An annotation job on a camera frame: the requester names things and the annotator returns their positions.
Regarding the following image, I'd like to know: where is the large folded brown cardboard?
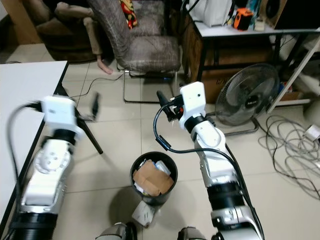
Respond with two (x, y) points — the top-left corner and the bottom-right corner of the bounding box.
(132, 160), (176, 197)

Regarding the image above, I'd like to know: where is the black round rubbish bin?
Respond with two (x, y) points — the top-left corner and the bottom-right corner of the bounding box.
(130, 151), (178, 207)

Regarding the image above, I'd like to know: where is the brown beanbag seat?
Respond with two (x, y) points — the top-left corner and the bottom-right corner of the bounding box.
(25, 0), (101, 65)

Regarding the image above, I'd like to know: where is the black floor fan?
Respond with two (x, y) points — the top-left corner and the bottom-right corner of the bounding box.
(214, 62), (281, 137)

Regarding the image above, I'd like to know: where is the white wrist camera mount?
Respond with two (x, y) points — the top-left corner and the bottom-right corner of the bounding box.
(178, 81), (207, 132)
(41, 95), (84, 136)

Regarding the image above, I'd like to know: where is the thin black floor cable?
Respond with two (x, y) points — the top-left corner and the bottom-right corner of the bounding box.
(72, 70), (123, 98)

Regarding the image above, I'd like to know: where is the orange black device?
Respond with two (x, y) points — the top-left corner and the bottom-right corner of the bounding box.
(233, 7), (256, 32)

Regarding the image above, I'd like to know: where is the wooden speaker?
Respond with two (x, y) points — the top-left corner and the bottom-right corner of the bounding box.
(260, 0), (292, 28)

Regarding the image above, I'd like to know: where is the white bag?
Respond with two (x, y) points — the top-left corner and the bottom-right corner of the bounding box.
(189, 0), (233, 28)

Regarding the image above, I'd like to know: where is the white desk with black legs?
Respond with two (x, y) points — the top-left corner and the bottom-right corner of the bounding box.
(182, 7), (320, 101)

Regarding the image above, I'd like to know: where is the person's bare leg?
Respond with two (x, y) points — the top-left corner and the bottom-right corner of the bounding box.
(54, 1), (113, 76)

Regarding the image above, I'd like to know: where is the white paper trash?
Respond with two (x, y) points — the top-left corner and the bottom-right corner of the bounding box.
(147, 158), (173, 176)

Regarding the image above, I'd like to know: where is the white power strip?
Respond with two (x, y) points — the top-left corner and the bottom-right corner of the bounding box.
(305, 124), (320, 142)

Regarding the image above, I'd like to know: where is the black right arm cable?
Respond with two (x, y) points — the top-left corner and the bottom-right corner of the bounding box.
(153, 102), (263, 236)

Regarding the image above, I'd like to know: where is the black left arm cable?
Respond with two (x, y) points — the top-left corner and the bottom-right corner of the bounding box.
(7, 100), (45, 201)

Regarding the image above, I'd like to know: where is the white crumpled carton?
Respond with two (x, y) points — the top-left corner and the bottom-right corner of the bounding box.
(131, 202), (156, 228)

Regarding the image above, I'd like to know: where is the left robot leg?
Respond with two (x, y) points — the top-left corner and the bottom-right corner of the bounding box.
(96, 221), (138, 240)

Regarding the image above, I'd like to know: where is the white slanted bar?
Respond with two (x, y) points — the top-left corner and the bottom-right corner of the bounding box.
(266, 42), (320, 115)

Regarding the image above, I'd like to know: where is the robot leg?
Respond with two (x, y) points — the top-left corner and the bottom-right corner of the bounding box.
(177, 227), (213, 240)
(96, 221), (138, 240)

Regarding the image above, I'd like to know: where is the tangled grey cable pile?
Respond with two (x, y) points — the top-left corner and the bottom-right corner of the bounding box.
(255, 114), (320, 196)

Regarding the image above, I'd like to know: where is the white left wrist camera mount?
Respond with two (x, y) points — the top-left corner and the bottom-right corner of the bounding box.
(41, 95), (84, 136)

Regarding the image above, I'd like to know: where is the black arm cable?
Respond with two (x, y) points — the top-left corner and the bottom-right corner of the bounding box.
(153, 102), (263, 236)
(7, 100), (45, 201)

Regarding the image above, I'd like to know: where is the right robot leg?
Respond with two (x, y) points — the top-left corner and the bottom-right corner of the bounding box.
(177, 227), (213, 240)

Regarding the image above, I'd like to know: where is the grey fabric chair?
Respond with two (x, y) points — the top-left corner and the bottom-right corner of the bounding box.
(87, 0), (182, 104)

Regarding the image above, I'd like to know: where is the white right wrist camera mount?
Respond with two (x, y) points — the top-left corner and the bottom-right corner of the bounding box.
(178, 81), (207, 132)

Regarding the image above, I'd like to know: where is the red yellow patterned cloth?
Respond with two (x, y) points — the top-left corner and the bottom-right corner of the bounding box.
(119, 0), (138, 30)

